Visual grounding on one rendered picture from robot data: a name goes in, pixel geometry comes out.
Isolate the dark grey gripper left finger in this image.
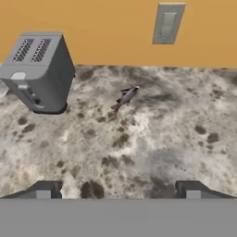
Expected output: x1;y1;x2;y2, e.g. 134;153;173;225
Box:
1;180;64;200

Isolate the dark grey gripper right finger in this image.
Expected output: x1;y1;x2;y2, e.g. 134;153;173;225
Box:
175;180;237;200

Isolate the grey two-slot toaster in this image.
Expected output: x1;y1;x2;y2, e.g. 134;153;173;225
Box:
0;31;77;115

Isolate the small grey fish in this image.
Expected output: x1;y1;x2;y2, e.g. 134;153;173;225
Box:
110;85;141;114

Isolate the grey wall light switch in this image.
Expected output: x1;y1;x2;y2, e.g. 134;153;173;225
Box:
152;2;187;45

